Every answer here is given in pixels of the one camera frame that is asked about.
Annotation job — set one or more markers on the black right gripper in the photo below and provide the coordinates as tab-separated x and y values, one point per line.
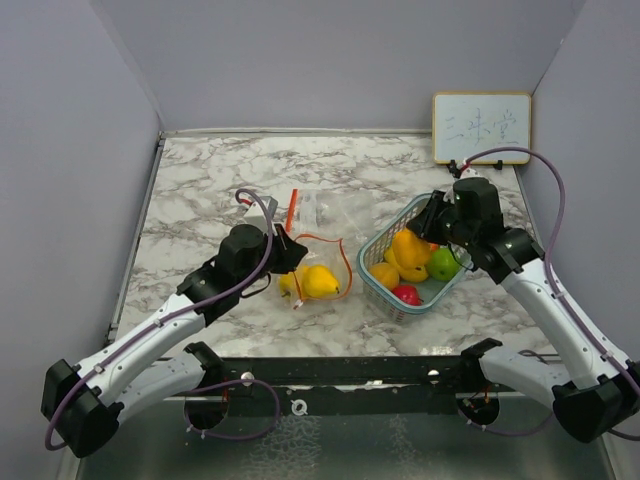
424	224

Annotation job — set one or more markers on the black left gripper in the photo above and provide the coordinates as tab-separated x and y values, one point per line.
289	250

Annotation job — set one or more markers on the yellow toy bell pepper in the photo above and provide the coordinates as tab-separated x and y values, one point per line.
409	255

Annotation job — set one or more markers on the yellow toy apple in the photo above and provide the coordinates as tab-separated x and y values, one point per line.
293	283

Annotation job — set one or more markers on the yellow toy lemon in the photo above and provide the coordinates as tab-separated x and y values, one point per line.
319	282

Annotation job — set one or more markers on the clear orange-zip bag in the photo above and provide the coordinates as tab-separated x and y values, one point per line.
333	226

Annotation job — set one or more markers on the orange-yellow toy bell pepper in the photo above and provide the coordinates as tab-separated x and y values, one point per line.
385	274

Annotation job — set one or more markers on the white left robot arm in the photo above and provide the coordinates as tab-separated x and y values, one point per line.
86	402

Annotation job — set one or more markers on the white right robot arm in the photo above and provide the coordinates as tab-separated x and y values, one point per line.
596	386

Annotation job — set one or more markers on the green toy apple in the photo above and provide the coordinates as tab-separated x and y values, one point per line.
442	265

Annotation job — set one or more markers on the red toy fruit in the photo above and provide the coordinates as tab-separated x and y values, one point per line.
408	294

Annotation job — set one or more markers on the small framed whiteboard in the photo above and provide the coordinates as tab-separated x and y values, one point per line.
466	123

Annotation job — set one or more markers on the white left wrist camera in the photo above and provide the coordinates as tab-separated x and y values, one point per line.
254	214

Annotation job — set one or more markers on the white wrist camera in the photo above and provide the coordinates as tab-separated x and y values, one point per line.
460	170
254	214

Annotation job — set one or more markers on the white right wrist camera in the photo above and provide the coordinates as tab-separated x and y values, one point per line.
460	170

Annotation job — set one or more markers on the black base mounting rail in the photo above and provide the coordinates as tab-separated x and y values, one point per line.
361	369

